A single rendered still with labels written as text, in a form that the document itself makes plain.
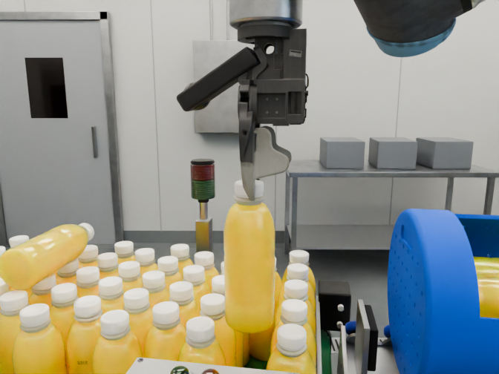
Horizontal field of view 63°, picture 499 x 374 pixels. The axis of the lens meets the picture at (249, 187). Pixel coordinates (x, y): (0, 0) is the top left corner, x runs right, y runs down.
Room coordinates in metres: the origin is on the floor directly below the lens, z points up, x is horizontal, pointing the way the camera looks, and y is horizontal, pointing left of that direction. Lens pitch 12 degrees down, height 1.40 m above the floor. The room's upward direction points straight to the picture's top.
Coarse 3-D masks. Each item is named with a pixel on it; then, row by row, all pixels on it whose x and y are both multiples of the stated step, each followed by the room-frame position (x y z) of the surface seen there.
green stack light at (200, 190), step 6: (192, 180) 1.03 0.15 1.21; (210, 180) 1.03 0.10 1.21; (192, 186) 1.03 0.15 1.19; (198, 186) 1.02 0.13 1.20; (204, 186) 1.02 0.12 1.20; (210, 186) 1.03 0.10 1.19; (192, 192) 1.03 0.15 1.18; (198, 192) 1.02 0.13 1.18; (204, 192) 1.02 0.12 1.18; (210, 192) 1.02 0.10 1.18; (198, 198) 1.02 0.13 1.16; (204, 198) 1.02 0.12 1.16; (210, 198) 1.02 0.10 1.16
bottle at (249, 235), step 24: (240, 216) 0.51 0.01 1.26; (264, 216) 0.51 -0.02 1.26; (240, 240) 0.50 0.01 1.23; (264, 240) 0.50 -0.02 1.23; (240, 264) 0.50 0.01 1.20; (264, 264) 0.51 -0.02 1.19; (240, 288) 0.50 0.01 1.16; (264, 288) 0.51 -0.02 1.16; (240, 312) 0.50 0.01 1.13; (264, 312) 0.51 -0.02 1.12
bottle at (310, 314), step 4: (284, 296) 0.63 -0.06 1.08; (284, 300) 0.64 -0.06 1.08; (304, 300) 0.62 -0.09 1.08; (280, 304) 0.63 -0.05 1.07; (308, 304) 0.62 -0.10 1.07; (280, 308) 0.63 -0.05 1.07; (308, 308) 0.62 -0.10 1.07; (312, 308) 0.63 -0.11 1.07; (276, 312) 0.64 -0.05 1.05; (280, 312) 0.62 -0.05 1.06; (308, 312) 0.61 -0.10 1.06; (312, 312) 0.62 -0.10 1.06; (276, 316) 0.63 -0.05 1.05; (280, 316) 0.62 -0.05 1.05; (308, 316) 0.61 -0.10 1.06; (312, 316) 0.62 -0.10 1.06; (276, 320) 0.63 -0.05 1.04; (280, 320) 0.62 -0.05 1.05; (308, 320) 0.61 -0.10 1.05; (312, 320) 0.61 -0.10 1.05; (276, 324) 0.62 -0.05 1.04; (312, 324) 0.61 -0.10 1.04; (312, 328) 0.61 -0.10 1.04
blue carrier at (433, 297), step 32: (416, 224) 0.59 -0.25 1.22; (448, 224) 0.58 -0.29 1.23; (480, 224) 0.69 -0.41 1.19; (416, 256) 0.56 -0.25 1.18; (448, 256) 0.53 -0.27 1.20; (480, 256) 0.73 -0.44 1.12; (416, 288) 0.55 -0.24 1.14; (448, 288) 0.50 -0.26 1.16; (416, 320) 0.54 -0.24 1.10; (448, 320) 0.48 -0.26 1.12; (480, 320) 0.48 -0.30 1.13; (416, 352) 0.52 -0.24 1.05; (448, 352) 0.48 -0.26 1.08; (480, 352) 0.47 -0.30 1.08
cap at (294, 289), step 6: (288, 282) 0.64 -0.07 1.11; (294, 282) 0.64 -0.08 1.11; (300, 282) 0.64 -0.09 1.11; (288, 288) 0.62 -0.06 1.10; (294, 288) 0.62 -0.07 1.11; (300, 288) 0.62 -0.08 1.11; (306, 288) 0.62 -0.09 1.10; (288, 294) 0.62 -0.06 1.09; (294, 294) 0.62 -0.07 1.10; (300, 294) 0.62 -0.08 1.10; (306, 294) 0.63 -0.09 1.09
